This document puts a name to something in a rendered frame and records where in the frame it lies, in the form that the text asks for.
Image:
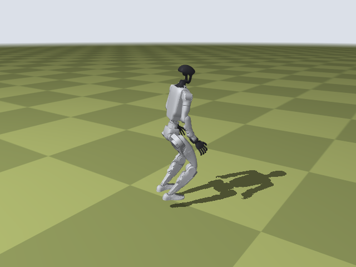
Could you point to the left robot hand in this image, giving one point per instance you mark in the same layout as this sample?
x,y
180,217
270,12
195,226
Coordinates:
x,y
180,128

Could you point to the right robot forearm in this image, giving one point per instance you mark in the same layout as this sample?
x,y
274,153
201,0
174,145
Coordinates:
x,y
188,128

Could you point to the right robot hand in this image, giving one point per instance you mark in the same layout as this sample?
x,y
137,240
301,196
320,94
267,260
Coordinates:
x,y
200,145

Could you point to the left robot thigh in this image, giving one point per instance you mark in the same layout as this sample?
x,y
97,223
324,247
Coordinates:
x,y
180,159

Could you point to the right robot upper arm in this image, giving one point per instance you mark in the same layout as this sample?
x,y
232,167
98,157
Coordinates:
x,y
186,103

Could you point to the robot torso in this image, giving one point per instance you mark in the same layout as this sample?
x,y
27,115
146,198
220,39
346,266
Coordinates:
x,y
174,108

